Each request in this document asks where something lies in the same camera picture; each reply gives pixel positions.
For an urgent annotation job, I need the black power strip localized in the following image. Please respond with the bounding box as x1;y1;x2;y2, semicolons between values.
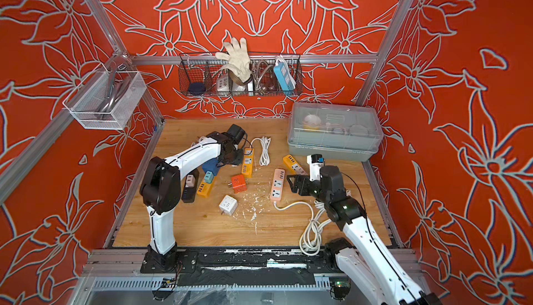
181;168;199;203

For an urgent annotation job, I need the blue cube plug adapter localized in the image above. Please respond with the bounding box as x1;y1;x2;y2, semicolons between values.
202;158;221;177

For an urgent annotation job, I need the white cube plug adapter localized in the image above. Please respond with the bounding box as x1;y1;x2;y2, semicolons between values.
219;195;238;216

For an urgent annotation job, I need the yellow power strip white cable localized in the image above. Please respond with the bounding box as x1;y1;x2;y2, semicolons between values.
241;136;272;180

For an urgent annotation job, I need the yellow strip with pink plug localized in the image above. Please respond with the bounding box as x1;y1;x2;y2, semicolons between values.
283;155;308;175

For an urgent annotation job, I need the dark blue round object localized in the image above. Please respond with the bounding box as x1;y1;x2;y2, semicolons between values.
187;82;206;96

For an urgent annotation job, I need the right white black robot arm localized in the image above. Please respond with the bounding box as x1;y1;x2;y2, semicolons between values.
287;166;441;304

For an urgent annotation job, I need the grey lidded plastic box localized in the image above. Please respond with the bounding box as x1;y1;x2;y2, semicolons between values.
287;102;384;162

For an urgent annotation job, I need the white socket in basket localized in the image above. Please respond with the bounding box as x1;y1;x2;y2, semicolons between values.
216;73;230;95

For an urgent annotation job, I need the yellow strip with teal plug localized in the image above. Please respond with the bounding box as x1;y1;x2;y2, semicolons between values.
197;171;216;198

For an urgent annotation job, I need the white wire mesh basket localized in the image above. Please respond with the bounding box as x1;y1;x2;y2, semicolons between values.
62;64;147;130

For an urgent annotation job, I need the white work glove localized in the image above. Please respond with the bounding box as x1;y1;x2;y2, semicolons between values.
215;37;251;83

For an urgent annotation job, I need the red cube plug adapter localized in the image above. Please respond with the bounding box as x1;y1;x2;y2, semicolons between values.
229;174;247;193

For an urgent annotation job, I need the light blue power strip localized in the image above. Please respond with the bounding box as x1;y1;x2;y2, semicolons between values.
273;56;296;95

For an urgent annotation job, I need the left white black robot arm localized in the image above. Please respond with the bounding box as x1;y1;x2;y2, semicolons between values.
140;124;247;270

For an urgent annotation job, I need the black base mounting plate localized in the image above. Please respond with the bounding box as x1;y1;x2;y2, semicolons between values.
140;246;341;274

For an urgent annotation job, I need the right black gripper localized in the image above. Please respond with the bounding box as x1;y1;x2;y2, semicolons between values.
286;174;332;206

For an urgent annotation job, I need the black wire wall basket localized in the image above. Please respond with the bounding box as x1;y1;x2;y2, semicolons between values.
178;52;303;97

